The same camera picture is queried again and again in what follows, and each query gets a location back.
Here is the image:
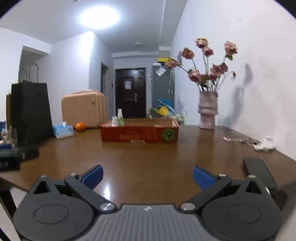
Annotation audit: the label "green spray bottle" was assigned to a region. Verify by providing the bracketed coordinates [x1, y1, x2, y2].
[117, 108, 125, 126]

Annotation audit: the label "white tube bottle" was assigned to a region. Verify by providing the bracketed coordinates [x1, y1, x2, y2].
[111, 116, 118, 127]

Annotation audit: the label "black paper bag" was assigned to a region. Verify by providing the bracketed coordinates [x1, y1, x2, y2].
[10, 63, 55, 147]

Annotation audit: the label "orange fruit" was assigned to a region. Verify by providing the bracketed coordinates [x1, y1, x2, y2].
[75, 122, 86, 132]

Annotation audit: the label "black phone on table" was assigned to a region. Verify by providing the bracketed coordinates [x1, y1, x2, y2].
[243, 157, 278, 195]

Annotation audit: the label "blue tissue pack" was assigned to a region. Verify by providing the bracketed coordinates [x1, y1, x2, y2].
[53, 121, 74, 140]

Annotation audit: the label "red cardboard box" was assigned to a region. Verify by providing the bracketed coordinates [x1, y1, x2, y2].
[100, 118, 179, 143]

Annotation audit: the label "pink ribbed suitcase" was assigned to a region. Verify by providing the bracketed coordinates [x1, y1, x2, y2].
[61, 90, 107, 128]

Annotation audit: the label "pink textured vase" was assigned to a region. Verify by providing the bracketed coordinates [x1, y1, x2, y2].
[198, 91, 218, 130]

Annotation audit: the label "cluttered cart with yellow item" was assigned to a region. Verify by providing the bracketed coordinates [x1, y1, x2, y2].
[147, 99, 185, 125]

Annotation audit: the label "dried pink roses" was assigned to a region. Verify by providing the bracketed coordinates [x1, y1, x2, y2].
[164, 38, 238, 93]

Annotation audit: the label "grey refrigerator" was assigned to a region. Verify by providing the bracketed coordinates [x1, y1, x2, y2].
[152, 63, 175, 108]

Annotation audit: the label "dark brown entrance door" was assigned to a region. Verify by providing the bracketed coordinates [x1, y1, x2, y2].
[115, 68, 147, 118]

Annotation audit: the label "yellow box on refrigerator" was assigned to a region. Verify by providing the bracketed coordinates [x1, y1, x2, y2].
[157, 58, 170, 63]

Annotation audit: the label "white wired earphones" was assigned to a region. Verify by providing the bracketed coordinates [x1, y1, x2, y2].
[223, 135, 276, 152]

